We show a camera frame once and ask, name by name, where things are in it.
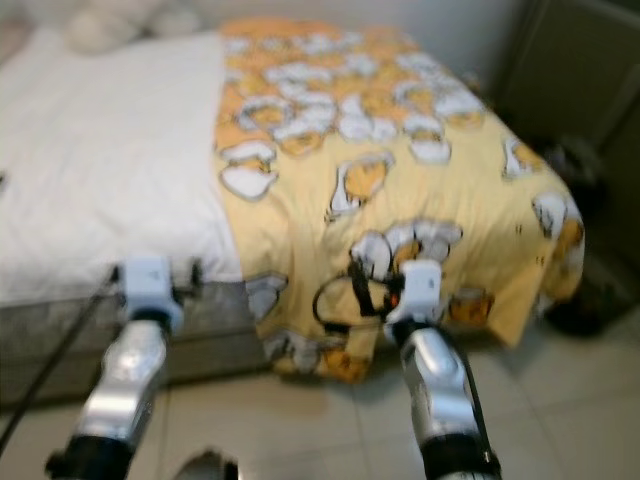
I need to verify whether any white quilted mattress cover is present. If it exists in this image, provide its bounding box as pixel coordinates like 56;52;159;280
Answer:
0;26;245;309

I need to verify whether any grey quilted mattress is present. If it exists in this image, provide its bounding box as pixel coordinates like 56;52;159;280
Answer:
0;278;276;399

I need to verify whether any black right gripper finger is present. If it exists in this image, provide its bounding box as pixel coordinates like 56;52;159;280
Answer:
344;257;372;317

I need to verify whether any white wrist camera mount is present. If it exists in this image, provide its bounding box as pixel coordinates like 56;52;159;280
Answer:
389;259;444;325
120;256;187;334

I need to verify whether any black trash bag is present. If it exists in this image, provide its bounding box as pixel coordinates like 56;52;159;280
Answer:
544;133;640;301

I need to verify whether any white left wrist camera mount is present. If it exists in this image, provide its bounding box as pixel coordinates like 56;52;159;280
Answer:
120;256;187;334

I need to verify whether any grey-green wardrobe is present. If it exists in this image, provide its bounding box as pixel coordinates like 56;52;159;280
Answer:
488;0;640;263

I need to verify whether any yellow cartoon print blanket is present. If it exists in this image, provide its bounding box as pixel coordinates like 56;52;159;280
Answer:
212;16;587;385

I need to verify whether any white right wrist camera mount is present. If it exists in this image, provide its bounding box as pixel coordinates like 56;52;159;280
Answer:
389;259;444;325

